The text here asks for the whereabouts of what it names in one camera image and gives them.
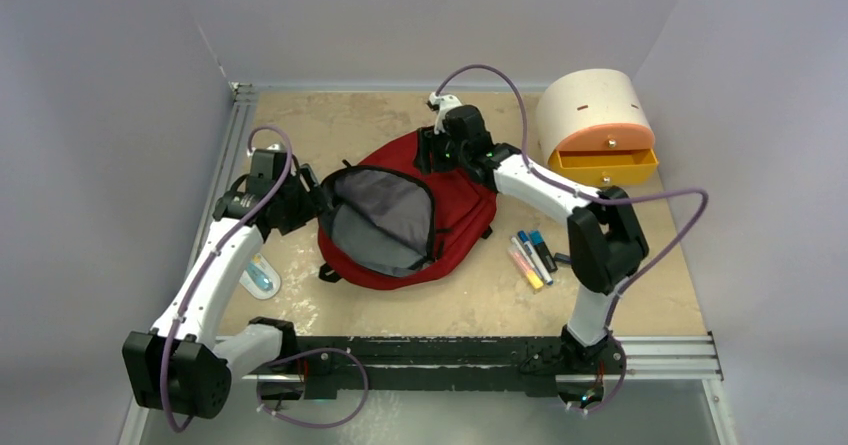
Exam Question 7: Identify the white blue oval case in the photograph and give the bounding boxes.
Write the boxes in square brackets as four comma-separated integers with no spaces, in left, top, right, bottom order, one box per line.
[239,253,281,300]

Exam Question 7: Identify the cream rounded drawer cabinet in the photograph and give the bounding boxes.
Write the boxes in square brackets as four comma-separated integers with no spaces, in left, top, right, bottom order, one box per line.
[535,68,652,139]

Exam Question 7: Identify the small dark marker cap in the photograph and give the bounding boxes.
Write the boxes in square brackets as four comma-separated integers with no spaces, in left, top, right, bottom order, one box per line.
[553,253,572,266]

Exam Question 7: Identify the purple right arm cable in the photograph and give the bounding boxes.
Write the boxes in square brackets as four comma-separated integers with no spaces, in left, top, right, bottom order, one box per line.
[433,64,710,415]

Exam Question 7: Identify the white blue marker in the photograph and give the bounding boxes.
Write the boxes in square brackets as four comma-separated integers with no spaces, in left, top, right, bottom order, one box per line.
[516,230,554,286]

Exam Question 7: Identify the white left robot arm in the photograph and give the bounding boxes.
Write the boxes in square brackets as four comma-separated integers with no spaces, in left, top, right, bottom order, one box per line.
[122,149,328,419]

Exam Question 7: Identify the red student backpack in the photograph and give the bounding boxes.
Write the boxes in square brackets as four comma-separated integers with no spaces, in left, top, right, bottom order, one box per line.
[317,133,497,291]

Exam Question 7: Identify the aluminium frame rails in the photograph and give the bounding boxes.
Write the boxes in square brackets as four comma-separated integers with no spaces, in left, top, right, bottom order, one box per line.
[117,82,740,445]

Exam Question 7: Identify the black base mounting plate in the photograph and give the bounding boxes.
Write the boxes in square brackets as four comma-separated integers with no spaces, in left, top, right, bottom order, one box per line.
[247,336,626,403]

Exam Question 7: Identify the yellow marker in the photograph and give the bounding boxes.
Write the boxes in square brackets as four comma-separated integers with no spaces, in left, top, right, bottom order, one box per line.
[507,244,544,292]

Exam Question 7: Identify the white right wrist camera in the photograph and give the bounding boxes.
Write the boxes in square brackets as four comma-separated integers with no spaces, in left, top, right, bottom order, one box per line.
[427,92,463,135]

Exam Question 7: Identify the dark marker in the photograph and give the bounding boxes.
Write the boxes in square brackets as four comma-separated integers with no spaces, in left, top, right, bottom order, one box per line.
[529,230,558,274]

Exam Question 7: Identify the orange upper drawer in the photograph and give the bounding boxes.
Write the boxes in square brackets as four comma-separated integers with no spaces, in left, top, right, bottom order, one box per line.
[539,123,655,159]

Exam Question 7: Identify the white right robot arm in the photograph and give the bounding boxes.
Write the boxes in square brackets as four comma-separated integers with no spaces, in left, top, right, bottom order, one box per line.
[414,96,649,372]

